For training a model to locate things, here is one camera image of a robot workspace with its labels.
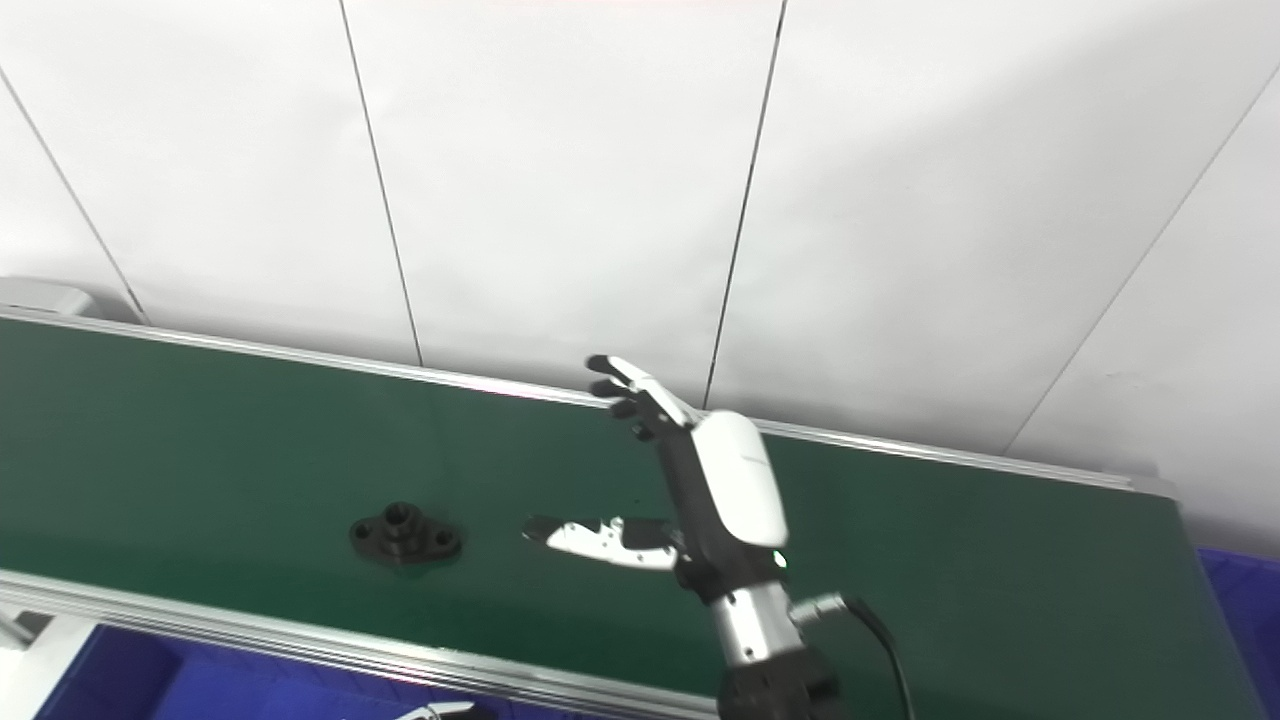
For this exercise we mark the white conveyor leg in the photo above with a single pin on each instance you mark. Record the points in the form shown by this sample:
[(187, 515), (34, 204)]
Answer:
[(40, 665)]

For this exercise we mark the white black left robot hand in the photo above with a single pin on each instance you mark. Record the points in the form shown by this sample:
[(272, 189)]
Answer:
[(450, 712)]

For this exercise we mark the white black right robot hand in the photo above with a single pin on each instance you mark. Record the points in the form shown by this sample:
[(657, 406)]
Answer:
[(740, 480)]

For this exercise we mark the grey conveyor motor housing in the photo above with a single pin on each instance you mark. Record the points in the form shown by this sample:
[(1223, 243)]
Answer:
[(45, 298)]

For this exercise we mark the blue plastic bin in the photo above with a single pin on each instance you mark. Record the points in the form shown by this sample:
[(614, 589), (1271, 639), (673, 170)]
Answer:
[(200, 685), (1255, 620)]

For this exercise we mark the black flange part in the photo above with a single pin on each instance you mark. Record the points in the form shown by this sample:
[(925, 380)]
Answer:
[(405, 535)]

